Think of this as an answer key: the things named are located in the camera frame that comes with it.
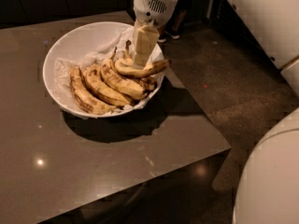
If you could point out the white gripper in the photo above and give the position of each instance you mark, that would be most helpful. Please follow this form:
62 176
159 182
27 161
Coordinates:
153 7

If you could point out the yellow banana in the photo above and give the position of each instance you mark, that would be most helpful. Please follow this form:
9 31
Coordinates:
150 68

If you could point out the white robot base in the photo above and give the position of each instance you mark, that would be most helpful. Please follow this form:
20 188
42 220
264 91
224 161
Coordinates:
268 190

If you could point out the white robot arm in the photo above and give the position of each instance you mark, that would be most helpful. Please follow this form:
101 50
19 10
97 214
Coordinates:
150 16

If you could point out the white paper bowl liner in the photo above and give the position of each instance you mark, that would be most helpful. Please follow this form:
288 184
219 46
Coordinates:
62 78

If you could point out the spotted banana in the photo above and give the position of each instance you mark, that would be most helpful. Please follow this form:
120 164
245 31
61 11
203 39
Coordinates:
94 82
119 83
83 98

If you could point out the white round bowl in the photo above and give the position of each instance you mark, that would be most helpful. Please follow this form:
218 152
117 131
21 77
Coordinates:
79 42

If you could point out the leftmost spotted banana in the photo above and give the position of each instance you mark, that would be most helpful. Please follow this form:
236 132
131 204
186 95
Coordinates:
83 98

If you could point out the standing person legs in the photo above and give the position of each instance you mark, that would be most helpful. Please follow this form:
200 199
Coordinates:
172 27

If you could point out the dark wall radiator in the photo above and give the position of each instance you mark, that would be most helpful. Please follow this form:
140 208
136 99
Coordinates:
222 16

